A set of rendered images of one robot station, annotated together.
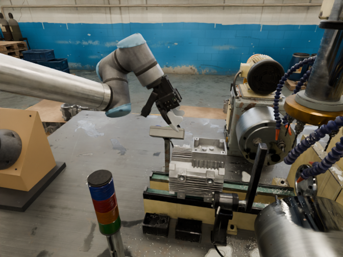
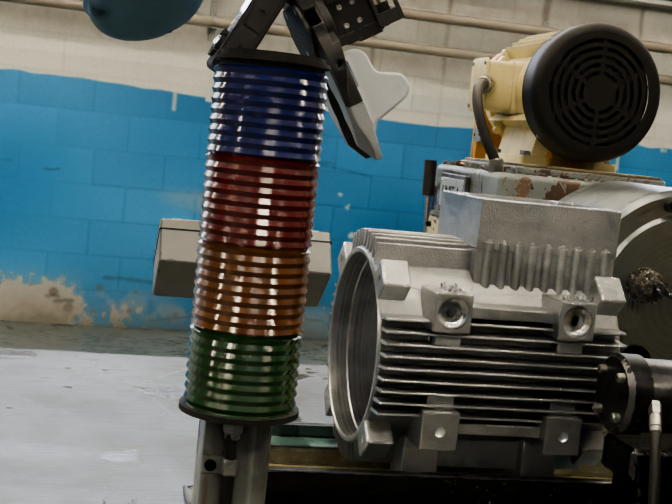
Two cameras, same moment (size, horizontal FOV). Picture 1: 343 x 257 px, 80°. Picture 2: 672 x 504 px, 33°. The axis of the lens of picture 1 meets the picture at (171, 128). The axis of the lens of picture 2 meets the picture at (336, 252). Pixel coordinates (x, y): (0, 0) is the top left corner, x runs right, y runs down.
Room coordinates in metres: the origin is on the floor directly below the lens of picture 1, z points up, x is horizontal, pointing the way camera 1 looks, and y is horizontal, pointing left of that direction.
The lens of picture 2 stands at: (-0.17, 0.36, 1.18)
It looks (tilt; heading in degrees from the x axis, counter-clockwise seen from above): 6 degrees down; 337
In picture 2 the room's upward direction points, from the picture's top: 6 degrees clockwise
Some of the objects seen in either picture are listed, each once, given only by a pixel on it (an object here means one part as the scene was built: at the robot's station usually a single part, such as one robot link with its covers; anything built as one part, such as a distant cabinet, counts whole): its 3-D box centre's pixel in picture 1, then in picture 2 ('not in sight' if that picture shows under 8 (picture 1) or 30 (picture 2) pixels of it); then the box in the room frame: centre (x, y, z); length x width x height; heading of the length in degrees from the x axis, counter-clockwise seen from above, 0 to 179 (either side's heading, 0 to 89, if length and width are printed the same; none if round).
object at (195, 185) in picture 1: (196, 171); (466, 350); (0.64, -0.10, 1.02); 0.20 x 0.19 x 0.19; 81
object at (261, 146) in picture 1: (253, 179); not in sight; (0.48, -0.25, 1.12); 0.04 x 0.03 x 0.26; 80
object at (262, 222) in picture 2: (104, 198); (259, 200); (0.39, 0.18, 1.14); 0.06 x 0.06 x 0.04
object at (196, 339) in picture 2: (109, 220); (242, 368); (0.39, 0.18, 1.05); 0.06 x 0.06 x 0.04
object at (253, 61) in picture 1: (250, 91); (521, 175); (1.22, -0.49, 1.16); 0.33 x 0.26 x 0.42; 170
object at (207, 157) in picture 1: (208, 153); (523, 243); (0.64, -0.14, 1.11); 0.12 x 0.11 x 0.07; 81
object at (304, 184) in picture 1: (304, 183); not in sight; (0.57, -0.50, 1.02); 0.15 x 0.02 x 0.15; 170
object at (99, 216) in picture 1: (106, 209); (250, 285); (0.39, 0.18, 1.10); 0.06 x 0.06 x 0.04
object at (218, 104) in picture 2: (101, 185); (267, 113); (0.39, 0.18, 1.19); 0.06 x 0.06 x 0.04
